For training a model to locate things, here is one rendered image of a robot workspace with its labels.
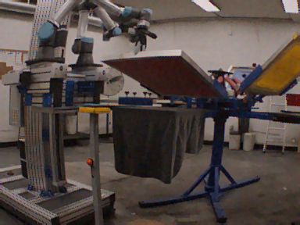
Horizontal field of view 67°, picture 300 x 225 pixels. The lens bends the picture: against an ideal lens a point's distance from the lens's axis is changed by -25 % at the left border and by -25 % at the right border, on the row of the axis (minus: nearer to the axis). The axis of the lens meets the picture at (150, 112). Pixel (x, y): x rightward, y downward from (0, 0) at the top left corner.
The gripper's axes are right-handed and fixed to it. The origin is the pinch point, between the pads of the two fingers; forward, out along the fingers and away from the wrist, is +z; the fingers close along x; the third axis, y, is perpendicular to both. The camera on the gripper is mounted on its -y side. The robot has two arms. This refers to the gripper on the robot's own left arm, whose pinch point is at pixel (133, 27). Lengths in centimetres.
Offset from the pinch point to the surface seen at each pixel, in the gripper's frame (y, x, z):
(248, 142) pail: 156, -45, 356
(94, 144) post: 82, 85, -78
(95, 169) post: 96, 87, -79
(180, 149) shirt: 82, 105, -32
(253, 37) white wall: -75, -82, 391
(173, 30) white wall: -66, -292, 335
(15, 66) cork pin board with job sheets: 52, -310, -57
